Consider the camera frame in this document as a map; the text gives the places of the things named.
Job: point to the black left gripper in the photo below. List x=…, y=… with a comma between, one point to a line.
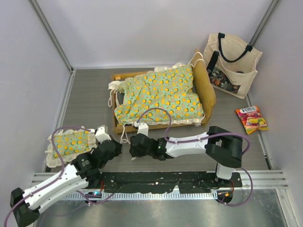
x=118, y=151

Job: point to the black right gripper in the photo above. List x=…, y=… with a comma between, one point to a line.
x=136, y=152

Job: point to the small lemon print pillow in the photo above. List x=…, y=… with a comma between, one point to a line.
x=65, y=146

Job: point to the lemon print pet mattress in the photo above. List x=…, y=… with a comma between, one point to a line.
x=159, y=96

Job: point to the wooden pet bed frame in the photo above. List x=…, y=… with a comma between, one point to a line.
x=202, y=87

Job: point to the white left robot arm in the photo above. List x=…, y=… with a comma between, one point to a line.
x=83, y=172

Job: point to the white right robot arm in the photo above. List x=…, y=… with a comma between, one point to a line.
x=221, y=145

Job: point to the Fox's candy packet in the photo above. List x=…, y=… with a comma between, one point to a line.
x=251, y=119

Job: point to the beige canvas tote bag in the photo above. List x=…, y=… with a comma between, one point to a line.
x=231, y=63

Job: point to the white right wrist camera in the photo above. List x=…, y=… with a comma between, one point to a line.
x=142, y=128

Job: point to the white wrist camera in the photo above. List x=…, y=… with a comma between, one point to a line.
x=142, y=128
x=101, y=133

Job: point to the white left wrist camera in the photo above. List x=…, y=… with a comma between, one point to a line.
x=101, y=133

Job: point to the aluminium rail with cable duct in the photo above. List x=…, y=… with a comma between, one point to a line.
x=251, y=181

